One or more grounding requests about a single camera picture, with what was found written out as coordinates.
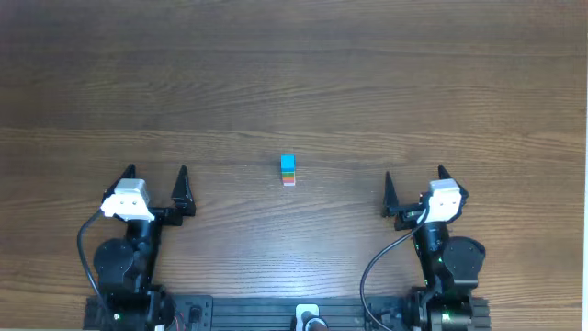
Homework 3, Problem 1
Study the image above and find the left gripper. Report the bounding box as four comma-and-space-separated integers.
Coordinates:
103, 164, 198, 227

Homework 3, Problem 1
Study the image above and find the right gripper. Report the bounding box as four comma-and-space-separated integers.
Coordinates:
380, 165, 469, 231

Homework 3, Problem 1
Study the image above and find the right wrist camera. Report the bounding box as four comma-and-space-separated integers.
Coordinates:
422, 178, 463, 225

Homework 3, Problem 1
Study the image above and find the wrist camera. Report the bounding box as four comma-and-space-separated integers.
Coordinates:
422, 178, 463, 225
99, 177, 156, 223

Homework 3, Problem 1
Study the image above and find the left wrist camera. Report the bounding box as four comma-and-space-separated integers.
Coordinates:
99, 177, 156, 223

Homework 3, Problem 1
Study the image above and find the mounting rail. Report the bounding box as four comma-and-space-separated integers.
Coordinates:
83, 295, 492, 331

